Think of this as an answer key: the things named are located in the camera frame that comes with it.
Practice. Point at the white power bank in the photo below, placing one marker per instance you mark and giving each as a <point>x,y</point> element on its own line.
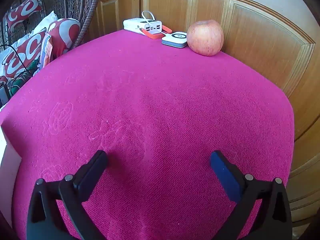
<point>133,23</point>

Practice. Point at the small red white pillow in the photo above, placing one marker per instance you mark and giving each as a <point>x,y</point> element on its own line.
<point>23,11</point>

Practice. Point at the square red white pillow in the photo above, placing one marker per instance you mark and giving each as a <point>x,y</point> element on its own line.
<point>22,55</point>

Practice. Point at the white square charger pad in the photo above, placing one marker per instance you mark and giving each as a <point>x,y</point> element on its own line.
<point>175,38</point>

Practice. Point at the magenta tablecloth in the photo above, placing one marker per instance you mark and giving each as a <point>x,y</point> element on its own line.
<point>162,105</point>

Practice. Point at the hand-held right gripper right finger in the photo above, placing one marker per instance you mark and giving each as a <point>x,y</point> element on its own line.
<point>225,177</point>

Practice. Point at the red apple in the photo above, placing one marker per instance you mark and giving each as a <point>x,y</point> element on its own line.
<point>205,38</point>

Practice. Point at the round red white cushion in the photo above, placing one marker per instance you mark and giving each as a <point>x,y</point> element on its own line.
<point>63,32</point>

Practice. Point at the green folded umbrella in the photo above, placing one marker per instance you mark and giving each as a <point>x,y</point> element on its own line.
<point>32,65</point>

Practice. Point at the plaid pillow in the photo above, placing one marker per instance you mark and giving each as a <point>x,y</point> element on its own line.
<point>46,52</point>

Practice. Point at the red white patterned cushions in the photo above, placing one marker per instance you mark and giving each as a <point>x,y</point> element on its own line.
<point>48,20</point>

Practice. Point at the brown wicker hanging chair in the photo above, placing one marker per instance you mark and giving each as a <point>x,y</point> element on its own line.
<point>87,10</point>

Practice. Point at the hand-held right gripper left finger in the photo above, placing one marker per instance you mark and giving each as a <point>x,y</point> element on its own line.
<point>93,172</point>

